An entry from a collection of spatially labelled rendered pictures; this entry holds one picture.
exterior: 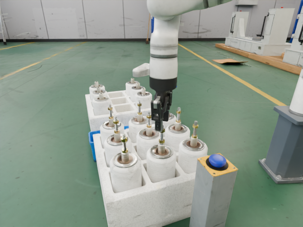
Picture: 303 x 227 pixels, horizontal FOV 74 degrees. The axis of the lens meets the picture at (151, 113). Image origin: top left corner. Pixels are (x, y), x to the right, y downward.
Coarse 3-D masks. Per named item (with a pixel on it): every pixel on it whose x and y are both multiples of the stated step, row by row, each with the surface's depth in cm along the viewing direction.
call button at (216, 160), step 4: (212, 156) 49; (216, 156) 49; (220, 156) 49; (212, 160) 48; (216, 160) 48; (220, 160) 48; (224, 160) 48; (212, 164) 48; (216, 164) 47; (220, 164) 47; (224, 164) 47
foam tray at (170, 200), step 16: (128, 128) 93; (96, 144) 81; (96, 160) 87; (144, 160) 72; (176, 160) 75; (144, 176) 64; (176, 176) 69; (192, 176) 64; (112, 192) 58; (128, 192) 58; (144, 192) 58; (160, 192) 61; (176, 192) 63; (192, 192) 66; (112, 208) 56; (128, 208) 59; (144, 208) 61; (160, 208) 63; (176, 208) 66; (112, 224) 59; (128, 224) 61; (144, 224) 64; (160, 224) 67
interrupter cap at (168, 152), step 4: (152, 148) 66; (156, 148) 66; (168, 148) 66; (152, 152) 64; (156, 152) 64; (168, 152) 64; (172, 152) 63; (152, 156) 62; (156, 156) 62; (160, 156) 62; (164, 156) 62; (168, 156) 62
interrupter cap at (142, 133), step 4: (152, 128) 77; (140, 132) 75; (144, 132) 75; (152, 132) 75; (156, 132) 75; (140, 136) 72; (144, 136) 72; (148, 136) 72; (152, 136) 72; (156, 136) 72
